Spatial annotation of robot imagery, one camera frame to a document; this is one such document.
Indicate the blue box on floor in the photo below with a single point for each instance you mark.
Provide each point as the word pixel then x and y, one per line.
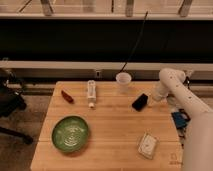
pixel 179 120

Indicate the clear plastic cup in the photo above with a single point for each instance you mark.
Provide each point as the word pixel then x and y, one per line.
pixel 123 80

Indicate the black eraser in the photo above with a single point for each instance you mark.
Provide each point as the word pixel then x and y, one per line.
pixel 140 102

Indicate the wall power outlet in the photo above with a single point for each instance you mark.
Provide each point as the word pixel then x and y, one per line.
pixel 98 74

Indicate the green bowl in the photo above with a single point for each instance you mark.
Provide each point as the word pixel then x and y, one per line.
pixel 70 134

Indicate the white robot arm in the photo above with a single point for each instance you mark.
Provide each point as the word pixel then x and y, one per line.
pixel 198 145

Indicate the black office chair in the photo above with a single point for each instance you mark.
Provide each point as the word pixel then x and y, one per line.
pixel 10 100

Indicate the red chili pepper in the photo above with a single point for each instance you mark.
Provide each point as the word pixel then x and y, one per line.
pixel 67 97

